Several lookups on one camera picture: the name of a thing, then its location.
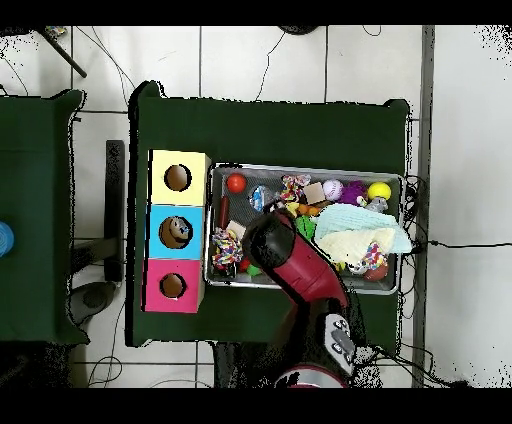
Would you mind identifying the mint knitted cloth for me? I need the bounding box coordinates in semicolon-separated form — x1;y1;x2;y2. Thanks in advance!
314;203;401;241

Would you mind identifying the cream knitted cloth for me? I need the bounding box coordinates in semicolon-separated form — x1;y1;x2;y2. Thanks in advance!
315;227;414;265

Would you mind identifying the multicoloured patterned cloth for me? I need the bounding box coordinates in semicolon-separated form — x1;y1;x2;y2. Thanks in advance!
361;242;389;273

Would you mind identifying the wooden box with three holes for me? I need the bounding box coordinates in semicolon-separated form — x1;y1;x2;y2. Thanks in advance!
143;149;212;314

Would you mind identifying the clear shallow mesh bin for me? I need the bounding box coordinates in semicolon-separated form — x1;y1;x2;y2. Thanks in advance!
203;163;406;297

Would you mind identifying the red maraca rattle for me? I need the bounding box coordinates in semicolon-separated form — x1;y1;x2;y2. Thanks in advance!
219;172;248;230

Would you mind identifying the dark green tablecloth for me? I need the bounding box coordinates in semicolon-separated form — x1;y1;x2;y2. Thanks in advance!
127;79;411;357

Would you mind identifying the white baseball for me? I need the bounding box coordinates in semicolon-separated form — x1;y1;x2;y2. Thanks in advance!
322;179;345;202

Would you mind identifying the purple monster toy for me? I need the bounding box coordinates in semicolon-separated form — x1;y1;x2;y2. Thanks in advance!
341;180;369;207

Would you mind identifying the yellow ball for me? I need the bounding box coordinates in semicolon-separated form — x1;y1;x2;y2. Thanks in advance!
367;182;393;203

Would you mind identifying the black panel stand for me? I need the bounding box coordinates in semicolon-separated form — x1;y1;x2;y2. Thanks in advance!
103;139;128;283

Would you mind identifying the grey round stand base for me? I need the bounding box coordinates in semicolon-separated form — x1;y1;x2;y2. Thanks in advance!
70;279;118;323

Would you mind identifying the dark green side cloth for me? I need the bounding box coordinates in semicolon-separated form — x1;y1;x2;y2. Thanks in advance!
0;87;88;347

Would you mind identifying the black rod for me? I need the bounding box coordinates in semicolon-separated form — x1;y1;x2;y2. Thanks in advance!
35;27;89;80

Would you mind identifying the blue round disc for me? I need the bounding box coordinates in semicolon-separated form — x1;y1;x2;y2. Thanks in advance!
0;221;16;259

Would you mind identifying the multicoloured rope toy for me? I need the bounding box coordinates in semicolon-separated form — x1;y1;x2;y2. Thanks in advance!
211;227;245;272

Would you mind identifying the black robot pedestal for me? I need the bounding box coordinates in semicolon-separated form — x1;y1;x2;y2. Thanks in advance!
212;343;277;389

